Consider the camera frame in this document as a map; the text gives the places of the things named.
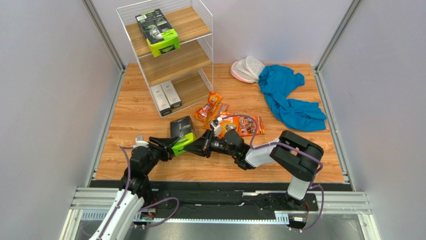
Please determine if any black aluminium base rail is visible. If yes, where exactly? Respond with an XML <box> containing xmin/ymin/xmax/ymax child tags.
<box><xmin>69</xmin><ymin>179</ymin><xmax>374</xmax><ymax>231</ymax></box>

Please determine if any black green razor box small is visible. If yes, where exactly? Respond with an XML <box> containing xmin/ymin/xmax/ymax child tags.
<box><xmin>170</xmin><ymin>115</ymin><xmax>197</xmax><ymax>156</ymax></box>

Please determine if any orange clear razor blister pack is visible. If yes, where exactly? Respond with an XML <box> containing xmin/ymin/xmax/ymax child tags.
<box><xmin>202</xmin><ymin>102</ymin><xmax>229</xmax><ymax>130</ymax></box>

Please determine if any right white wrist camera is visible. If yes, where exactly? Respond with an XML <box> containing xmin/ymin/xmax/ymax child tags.
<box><xmin>210</xmin><ymin>117</ymin><xmax>223</xmax><ymax>137</ymax></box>

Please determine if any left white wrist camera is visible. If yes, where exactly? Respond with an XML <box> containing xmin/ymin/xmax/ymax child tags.
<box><xmin>133</xmin><ymin>135</ymin><xmax>149</xmax><ymax>149</ymax></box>

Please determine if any white wire wooden shelf unit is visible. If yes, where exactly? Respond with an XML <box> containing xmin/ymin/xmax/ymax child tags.
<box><xmin>117</xmin><ymin>0</ymin><xmax>214</xmax><ymax>117</ymax></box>

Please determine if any white pink mesh laundry bag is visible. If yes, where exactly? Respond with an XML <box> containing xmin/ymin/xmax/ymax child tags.
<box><xmin>230</xmin><ymin>55</ymin><xmax>266</xmax><ymax>84</ymax></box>

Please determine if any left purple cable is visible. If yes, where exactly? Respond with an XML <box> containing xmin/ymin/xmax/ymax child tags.
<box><xmin>96</xmin><ymin>145</ymin><xmax>180</xmax><ymax>240</ymax></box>

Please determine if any black green razor box large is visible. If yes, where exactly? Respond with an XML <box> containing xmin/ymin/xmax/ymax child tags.
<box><xmin>135</xmin><ymin>8</ymin><xmax>180</xmax><ymax>57</ymax></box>

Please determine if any white grey cosmetic box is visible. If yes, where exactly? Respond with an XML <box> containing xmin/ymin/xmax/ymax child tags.
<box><xmin>150</xmin><ymin>85</ymin><xmax>172</xmax><ymax>117</ymax></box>
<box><xmin>160</xmin><ymin>80</ymin><xmax>182</xmax><ymax>109</ymax></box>

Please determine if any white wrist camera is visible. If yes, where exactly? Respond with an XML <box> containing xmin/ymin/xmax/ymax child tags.
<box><xmin>133</xmin><ymin>135</ymin><xmax>149</xmax><ymax>149</ymax></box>
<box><xmin>210</xmin><ymin>117</ymin><xmax>223</xmax><ymax>137</ymax></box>

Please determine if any orange Gillette Fusion razor box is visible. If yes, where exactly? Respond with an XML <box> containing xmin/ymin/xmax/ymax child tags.
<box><xmin>218</xmin><ymin>111</ymin><xmax>240</xmax><ymax>138</ymax></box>

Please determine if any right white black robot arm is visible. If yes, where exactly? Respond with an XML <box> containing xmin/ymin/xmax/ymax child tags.
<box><xmin>184</xmin><ymin>130</ymin><xmax>324</xmax><ymax>201</ymax></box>

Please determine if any flat orange razor cartridge pack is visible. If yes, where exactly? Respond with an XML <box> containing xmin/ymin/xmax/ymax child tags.
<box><xmin>238</xmin><ymin>115</ymin><xmax>266</xmax><ymax>137</ymax></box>

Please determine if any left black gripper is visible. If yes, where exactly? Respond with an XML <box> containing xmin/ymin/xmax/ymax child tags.
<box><xmin>143</xmin><ymin>136</ymin><xmax>180</xmax><ymax>175</ymax></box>

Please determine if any orange disposable razor pack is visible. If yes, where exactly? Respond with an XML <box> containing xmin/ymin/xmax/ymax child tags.
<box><xmin>194</xmin><ymin>91</ymin><xmax>223</xmax><ymax>122</ymax></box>

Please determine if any right white grey cosmetic box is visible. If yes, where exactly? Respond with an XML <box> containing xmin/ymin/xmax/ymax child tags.
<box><xmin>160</xmin><ymin>80</ymin><xmax>182</xmax><ymax>109</ymax></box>

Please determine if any blue cloth garment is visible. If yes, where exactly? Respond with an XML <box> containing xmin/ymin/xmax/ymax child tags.
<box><xmin>258</xmin><ymin>64</ymin><xmax>327</xmax><ymax>132</ymax></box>

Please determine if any left white grey cosmetic box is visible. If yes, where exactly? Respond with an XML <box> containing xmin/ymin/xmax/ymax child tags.
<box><xmin>150</xmin><ymin>85</ymin><xmax>172</xmax><ymax>117</ymax></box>

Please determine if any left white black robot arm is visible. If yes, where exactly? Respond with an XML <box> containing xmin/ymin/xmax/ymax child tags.
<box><xmin>90</xmin><ymin>135</ymin><xmax>180</xmax><ymax>240</ymax></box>

